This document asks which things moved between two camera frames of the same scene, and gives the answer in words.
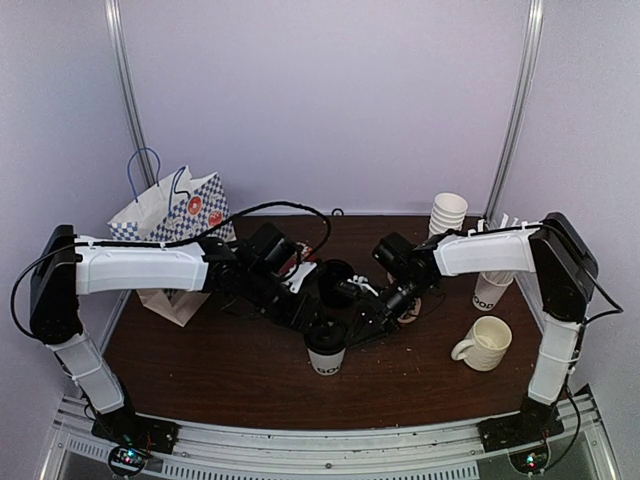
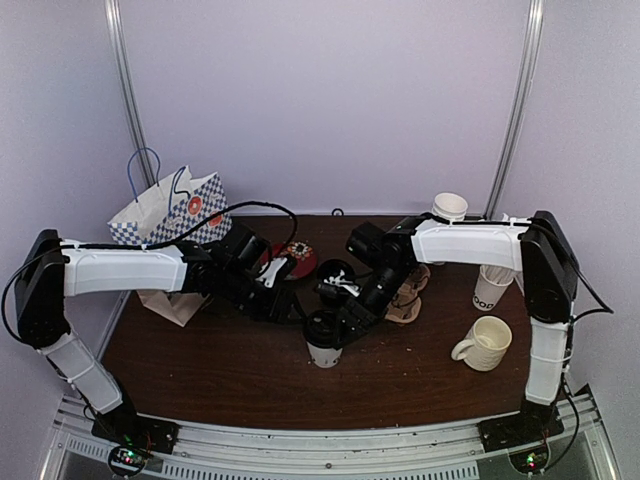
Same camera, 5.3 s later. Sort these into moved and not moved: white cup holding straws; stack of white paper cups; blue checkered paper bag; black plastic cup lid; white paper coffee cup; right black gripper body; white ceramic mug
Moved: white paper coffee cup; black plastic cup lid; right black gripper body
Not moved: white cup holding straws; white ceramic mug; blue checkered paper bag; stack of white paper cups
